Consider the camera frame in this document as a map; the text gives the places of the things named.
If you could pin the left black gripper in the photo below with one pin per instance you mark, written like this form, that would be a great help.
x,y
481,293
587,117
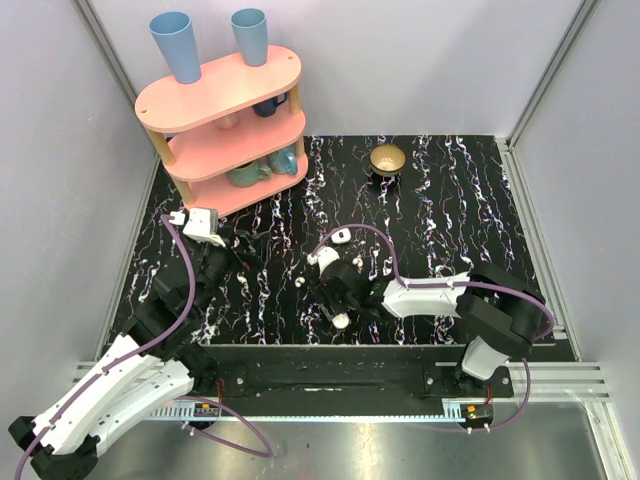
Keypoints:
x,y
232,248

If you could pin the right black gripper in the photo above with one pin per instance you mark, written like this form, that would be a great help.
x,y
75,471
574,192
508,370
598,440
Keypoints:
x,y
324,293

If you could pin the white oval case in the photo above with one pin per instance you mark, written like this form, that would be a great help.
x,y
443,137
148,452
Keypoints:
x,y
341,321

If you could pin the white earbud charging case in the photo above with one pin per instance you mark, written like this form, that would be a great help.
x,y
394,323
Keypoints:
x,y
341,236

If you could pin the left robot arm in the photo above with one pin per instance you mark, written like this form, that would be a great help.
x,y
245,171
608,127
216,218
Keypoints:
x,y
151,362

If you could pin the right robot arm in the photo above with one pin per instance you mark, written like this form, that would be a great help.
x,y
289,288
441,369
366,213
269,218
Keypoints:
x,y
504,315

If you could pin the teal ceramic mug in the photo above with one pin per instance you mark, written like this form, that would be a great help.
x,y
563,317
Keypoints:
x,y
249,174

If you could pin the light blue butterfly mug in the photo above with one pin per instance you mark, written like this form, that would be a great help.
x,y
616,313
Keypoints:
x,y
283,161

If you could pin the pink three-tier shelf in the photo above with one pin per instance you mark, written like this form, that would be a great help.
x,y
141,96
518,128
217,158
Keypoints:
x,y
179,119

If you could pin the pink cup on shelf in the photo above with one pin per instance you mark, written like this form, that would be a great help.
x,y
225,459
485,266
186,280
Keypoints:
x,y
227,122

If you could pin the dark blue mug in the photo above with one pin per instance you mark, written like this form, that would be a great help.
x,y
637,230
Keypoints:
x,y
269,107

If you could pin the gold patterned bowl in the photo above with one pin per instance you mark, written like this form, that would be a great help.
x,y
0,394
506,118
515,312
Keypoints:
x,y
387,160

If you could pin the right blue plastic cup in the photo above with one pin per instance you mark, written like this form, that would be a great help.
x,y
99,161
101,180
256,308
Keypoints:
x,y
251,34

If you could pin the blue plastic cup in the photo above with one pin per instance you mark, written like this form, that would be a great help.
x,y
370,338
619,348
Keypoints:
x,y
174,36
251,34

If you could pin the left blue plastic cup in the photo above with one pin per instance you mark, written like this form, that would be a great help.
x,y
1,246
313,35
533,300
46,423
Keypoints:
x,y
174,36

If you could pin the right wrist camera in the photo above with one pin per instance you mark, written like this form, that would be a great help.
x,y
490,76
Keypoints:
x,y
323,258

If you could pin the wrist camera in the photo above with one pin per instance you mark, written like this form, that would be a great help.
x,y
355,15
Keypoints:
x,y
323,258
202,226

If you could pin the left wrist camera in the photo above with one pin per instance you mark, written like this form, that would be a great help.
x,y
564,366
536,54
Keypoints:
x,y
202,226

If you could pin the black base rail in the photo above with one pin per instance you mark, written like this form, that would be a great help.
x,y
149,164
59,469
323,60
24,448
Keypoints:
x,y
420,369

